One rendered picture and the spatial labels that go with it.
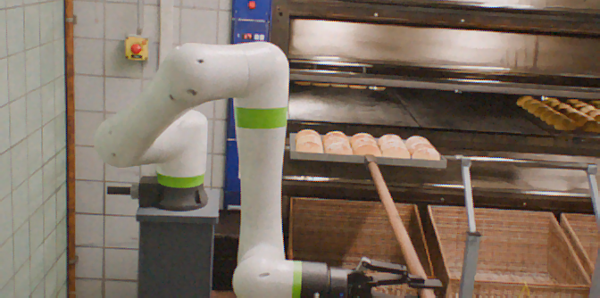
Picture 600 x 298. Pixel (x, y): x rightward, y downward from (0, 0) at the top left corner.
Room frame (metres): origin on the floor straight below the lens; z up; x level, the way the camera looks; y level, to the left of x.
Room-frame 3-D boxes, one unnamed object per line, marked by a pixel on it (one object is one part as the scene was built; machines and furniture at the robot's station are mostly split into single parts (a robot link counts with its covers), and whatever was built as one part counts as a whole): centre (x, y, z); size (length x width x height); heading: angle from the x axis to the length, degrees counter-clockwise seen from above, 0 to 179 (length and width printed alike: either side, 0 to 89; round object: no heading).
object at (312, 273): (1.34, -0.05, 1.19); 0.12 x 0.06 x 0.09; 2
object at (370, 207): (2.63, -0.25, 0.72); 0.56 x 0.49 x 0.28; 92
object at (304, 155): (2.53, -0.23, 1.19); 0.55 x 0.36 x 0.03; 92
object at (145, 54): (2.82, 0.69, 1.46); 0.10 x 0.07 x 0.10; 92
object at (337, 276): (1.34, -0.12, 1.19); 0.09 x 0.07 x 0.08; 92
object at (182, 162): (1.75, 0.32, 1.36); 0.16 x 0.13 x 0.19; 129
